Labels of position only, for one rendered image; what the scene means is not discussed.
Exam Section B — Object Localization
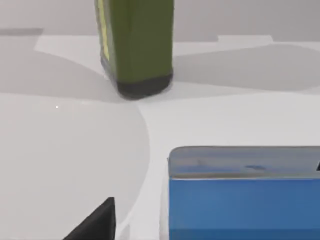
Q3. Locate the green bottle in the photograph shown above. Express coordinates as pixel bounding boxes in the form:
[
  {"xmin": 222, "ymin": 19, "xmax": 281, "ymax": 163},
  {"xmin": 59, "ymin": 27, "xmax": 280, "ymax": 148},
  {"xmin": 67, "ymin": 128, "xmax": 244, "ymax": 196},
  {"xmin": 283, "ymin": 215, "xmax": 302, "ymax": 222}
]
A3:
[{"xmin": 93, "ymin": 0, "xmax": 175, "ymax": 100}]

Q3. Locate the blue box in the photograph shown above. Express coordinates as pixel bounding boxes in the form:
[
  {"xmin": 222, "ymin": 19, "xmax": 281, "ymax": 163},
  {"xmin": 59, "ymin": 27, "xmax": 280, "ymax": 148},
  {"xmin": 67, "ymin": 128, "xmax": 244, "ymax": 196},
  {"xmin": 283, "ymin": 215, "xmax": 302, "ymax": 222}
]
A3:
[{"xmin": 166, "ymin": 145, "xmax": 320, "ymax": 240}]

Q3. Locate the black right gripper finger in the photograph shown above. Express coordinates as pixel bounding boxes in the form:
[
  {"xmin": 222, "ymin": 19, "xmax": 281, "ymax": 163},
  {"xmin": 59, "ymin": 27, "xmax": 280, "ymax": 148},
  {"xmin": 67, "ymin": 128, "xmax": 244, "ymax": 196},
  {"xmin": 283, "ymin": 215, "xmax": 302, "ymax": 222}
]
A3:
[{"xmin": 62, "ymin": 196, "xmax": 116, "ymax": 240}]

